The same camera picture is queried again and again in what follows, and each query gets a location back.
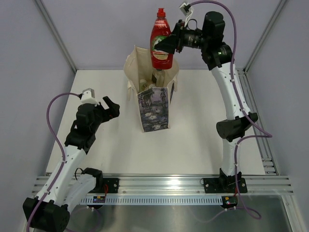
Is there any right frame post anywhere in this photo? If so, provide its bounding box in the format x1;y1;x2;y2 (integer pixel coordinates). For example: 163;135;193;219
242;0;289;73

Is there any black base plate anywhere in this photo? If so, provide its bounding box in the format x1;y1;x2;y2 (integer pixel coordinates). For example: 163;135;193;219
89;178;119;194
202;177;248;194

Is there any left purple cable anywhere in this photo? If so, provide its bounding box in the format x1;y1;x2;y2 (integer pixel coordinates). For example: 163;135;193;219
26;93;103;232

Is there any white slotted cable duct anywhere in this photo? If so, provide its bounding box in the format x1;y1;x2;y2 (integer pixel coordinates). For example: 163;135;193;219
79;196;223;205

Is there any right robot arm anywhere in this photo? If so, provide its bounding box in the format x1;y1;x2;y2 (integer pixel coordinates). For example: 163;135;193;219
154;11;258;193

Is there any pale green bottle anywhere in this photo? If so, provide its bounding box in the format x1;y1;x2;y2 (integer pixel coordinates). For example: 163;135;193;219
139;79;148;92

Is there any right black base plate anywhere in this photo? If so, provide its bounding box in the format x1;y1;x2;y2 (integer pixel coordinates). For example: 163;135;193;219
202;177;248;194

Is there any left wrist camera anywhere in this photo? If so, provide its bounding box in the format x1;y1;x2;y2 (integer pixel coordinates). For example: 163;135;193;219
79;88;99;106

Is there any left frame post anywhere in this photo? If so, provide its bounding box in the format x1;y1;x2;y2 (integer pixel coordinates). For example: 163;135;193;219
33;0;78;74

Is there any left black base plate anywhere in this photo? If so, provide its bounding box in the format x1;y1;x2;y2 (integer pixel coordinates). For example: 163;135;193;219
89;178;119;194

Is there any aluminium mounting rail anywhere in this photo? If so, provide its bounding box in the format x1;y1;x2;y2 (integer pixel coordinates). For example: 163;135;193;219
31;173;294;195

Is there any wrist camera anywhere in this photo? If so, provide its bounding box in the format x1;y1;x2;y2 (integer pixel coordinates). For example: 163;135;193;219
79;88;99;106
179;1;194;27

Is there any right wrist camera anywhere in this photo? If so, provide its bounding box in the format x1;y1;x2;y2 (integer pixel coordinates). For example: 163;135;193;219
179;1;194;27

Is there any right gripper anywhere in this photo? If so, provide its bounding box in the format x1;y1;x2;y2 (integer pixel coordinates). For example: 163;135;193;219
155;19;210;55

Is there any red bottle white label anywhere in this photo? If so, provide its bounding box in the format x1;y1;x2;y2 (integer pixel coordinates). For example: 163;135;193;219
150;8;173;70

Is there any beige canvas tote bag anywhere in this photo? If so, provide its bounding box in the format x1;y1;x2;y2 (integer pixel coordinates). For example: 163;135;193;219
124;46;179;132

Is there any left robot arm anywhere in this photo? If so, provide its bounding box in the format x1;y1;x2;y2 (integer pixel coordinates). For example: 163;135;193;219
23;94;120;232

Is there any frame post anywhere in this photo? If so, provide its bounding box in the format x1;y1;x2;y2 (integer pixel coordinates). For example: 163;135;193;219
33;0;78;74
242;0;289;73

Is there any clear square bottle black cap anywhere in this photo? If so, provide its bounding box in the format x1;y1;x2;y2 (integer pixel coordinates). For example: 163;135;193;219
152;69;166;87

